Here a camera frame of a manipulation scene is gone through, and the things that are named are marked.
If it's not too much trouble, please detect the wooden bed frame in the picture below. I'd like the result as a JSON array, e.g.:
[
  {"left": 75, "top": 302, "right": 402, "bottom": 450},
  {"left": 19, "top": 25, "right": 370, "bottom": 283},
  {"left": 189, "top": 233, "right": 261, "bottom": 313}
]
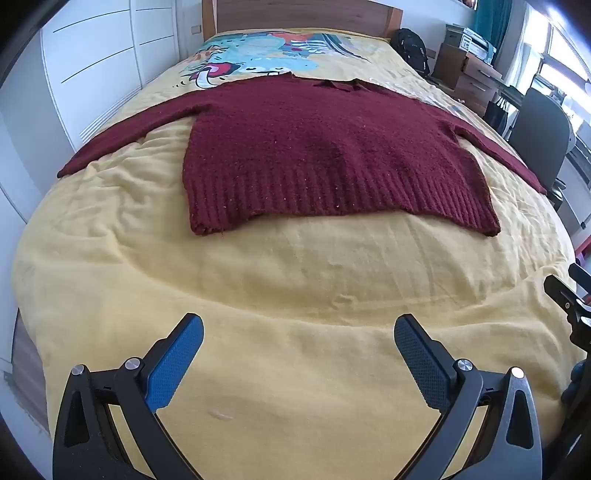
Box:
[{"left": 9, "top": 309, "right": 49, "bottom": 437}]

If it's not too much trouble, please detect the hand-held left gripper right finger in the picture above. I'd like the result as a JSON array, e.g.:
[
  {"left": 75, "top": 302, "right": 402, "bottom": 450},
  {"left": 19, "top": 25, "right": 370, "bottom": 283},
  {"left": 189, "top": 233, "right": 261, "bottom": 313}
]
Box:
[{"left": 393, "top": 314, "right": 543, "bottom": 480}]

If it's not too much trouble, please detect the yellow printed blanket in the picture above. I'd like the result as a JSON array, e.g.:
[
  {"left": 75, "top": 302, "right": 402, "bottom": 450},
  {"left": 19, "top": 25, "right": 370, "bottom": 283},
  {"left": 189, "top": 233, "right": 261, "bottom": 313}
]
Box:
[{"left": 10, "top": 28, "right": 585, "bottom": 480}]

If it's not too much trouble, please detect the wooden headboard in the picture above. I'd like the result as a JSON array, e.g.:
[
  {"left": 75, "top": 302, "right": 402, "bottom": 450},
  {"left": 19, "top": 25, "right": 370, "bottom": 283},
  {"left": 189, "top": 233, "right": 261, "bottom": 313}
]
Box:
[{"left": 202, "top": 0, "right": 403, "bottom": 44}]

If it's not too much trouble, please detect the grey printer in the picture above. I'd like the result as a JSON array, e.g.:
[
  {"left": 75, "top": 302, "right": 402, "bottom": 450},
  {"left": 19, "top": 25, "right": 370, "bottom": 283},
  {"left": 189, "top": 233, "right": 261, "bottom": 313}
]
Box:
[{"left": 444, "top": 25, "right": 497, "bottom": 63}]

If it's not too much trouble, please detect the teal curtain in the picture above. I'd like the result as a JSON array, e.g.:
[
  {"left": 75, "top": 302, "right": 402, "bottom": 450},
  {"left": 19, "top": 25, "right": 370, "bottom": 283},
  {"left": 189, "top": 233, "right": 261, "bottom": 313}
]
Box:
[{"left": 475, "top": 0, "right": 513, "bottom": 54}]

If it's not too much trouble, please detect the grey office chair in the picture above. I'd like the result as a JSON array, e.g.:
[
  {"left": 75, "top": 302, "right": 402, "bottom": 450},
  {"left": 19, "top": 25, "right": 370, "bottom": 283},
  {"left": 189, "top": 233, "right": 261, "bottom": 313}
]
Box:
[{"left": 508, "top": 88, "right": 575, "bottom": 210}]

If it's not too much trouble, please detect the window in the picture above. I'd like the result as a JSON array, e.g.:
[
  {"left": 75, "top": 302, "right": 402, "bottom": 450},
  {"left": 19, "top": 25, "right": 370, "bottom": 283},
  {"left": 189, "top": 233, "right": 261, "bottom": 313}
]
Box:
[{"left": 505, "top": 9, "right": 591, "bottom": 121}]

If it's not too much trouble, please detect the person's right hand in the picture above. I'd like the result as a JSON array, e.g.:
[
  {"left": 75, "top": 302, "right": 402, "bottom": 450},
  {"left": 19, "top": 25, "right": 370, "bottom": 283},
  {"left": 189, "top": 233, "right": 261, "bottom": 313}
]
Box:
[{"left": 560, "top": 361, "right": 584, "bottom": 403}]

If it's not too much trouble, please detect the wooden drawer cabinet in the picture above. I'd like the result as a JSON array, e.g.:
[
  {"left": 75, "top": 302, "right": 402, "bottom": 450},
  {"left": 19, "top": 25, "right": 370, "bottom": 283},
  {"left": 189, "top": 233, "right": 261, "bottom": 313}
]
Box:
[{"left": 434, "top": 42, "right": 506, "bottom": 116}]

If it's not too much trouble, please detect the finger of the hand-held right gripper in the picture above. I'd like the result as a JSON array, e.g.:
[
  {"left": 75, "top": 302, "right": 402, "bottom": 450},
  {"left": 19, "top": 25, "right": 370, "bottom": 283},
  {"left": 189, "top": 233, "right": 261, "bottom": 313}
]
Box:
[
  {"left": 543, "top": 274, "right": 591, "bottom": 321},
  {"left": 569, "top": 263, "right": 591, "bottom": 296}
]

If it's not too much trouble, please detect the black bag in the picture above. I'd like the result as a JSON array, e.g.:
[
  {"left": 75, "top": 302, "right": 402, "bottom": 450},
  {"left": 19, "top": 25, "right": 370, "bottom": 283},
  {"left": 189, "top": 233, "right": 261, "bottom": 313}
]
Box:
[{"left": 485, "top": 99, "right": 513, "bottom": 134}]

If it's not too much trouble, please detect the black backpack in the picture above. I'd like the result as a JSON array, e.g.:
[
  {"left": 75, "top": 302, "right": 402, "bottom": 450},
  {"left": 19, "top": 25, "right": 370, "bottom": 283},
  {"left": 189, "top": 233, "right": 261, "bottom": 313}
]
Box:
[{"left": 390, "top": 28, "right": 431, "bottom": 77}]

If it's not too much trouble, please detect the white wardrobe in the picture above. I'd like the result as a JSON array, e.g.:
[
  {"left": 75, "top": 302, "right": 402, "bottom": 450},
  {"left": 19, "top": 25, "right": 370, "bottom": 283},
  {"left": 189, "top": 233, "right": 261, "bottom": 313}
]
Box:
[{"left": 39, "top": 0, "right": 204, "bottom": 155}]

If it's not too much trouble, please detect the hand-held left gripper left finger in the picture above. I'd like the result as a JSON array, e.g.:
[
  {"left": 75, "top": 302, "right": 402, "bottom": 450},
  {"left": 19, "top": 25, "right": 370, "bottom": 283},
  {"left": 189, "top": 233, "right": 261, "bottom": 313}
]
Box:
[{"left": 52, "top": 313, "right": 205, "bottom": 480}]

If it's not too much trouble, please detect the maroon knitted sweater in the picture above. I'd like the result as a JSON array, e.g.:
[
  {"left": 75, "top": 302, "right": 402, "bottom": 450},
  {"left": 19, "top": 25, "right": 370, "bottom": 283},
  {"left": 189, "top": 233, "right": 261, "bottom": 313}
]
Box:
[{"left": 57, "top": 71, "right": 548, "bottom": 237}]

